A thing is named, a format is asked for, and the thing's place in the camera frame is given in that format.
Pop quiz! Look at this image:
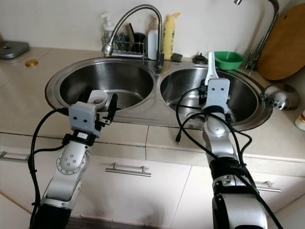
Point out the white ceramic spoon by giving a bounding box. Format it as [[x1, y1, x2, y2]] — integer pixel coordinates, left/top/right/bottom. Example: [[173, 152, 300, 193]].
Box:
[[206, 51, 220, 86]]

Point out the white kitchen cabinet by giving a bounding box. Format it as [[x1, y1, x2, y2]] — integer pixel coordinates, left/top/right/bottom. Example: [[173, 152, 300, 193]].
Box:
[[0, 143, 305, 229]]

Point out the stainless double sink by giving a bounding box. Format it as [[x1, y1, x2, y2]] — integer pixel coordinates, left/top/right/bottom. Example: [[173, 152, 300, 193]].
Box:
[[45, 56, 273, 132]]

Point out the dark sink stopper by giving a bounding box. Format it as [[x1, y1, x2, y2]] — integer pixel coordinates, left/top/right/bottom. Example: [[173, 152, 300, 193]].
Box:
[[192, 54, 209, 65]]

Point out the green plastic bowl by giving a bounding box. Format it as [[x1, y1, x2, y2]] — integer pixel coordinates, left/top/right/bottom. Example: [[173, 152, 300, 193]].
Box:
[[213, 51, 245, 71]]

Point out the steel gooseneck faucet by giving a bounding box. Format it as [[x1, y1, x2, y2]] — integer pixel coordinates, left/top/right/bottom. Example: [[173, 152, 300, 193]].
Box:
[[102, 4, 165, 73]]

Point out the thin dark steel faucet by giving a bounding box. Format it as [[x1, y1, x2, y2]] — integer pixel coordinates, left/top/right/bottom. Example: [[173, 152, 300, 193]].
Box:
[[234, 0, 281, 71]]

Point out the yellow detergent bottle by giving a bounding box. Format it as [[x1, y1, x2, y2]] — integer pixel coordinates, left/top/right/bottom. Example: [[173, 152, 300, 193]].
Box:
[[163, 12, 181, 60]]

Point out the clear pump soap bottle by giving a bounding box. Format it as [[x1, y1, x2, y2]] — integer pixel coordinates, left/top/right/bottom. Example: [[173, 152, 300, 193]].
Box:
[[101, 13, 115, 43]]

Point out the black round container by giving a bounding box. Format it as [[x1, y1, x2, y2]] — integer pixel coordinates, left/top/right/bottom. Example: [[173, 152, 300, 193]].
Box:
[[134, 32, 146, 51]]

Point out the white detergent bottle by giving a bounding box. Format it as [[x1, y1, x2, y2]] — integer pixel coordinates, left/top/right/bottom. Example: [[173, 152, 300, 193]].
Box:
[[147, 16, 160, 60]]

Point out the stainless steel strainer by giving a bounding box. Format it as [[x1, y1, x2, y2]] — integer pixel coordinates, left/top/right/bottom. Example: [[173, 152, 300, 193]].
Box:
[[261, 83, 301, 111]]

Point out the grey appliance base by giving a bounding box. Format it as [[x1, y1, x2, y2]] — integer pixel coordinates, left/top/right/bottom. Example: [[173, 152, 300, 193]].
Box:
[[0, 40, 30, 60]]

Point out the round wooden cutting board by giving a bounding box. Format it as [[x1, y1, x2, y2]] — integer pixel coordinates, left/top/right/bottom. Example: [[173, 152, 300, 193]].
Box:
[[256, 4, 305, 81]]

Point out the white bottle red label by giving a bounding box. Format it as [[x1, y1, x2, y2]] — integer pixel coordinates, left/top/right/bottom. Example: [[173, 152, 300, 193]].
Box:
[[295, 110, 305, 131]]

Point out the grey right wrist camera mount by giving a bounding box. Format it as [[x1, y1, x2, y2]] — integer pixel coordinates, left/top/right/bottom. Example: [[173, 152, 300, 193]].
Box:
[[206, 78, 232, 111]]

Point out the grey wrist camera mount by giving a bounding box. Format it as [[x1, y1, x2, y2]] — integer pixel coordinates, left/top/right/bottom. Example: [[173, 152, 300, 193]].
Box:
[[68, 101, 101, 134], [206, 78, 232, 111]]

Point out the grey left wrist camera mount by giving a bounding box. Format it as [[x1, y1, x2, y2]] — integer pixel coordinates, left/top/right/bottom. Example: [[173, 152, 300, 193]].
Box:
[[68, 101, 101, 134]]

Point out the steel cabinet handle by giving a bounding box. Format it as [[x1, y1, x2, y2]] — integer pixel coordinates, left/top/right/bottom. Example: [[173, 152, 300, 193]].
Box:
[[106, 162, 152, 177], [0, 152, 21, 163], [255, 181, 282, 193]]

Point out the steel wire rack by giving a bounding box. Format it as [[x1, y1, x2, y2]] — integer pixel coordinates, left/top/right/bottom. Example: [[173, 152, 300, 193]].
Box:
[[102, 36, 146, 58]]

